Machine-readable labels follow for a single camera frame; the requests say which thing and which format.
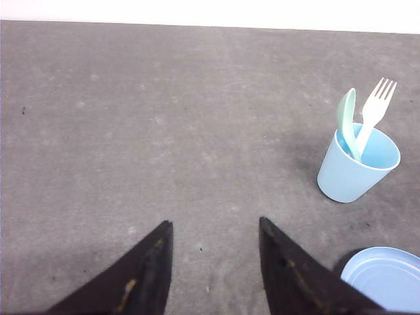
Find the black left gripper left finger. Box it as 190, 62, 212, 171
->
47, 220, 173, 314

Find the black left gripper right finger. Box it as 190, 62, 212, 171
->
259, 217, 384, 314

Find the blue plastic plate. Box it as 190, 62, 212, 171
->
341, 246, 419, 313

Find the light blue plastic cup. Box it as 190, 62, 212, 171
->
317, 129, 401, 203

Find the white plastic fork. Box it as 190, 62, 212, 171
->
356, 77, 397, 156

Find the mint green plastic spoon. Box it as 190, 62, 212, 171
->
336, 88, 362, 161

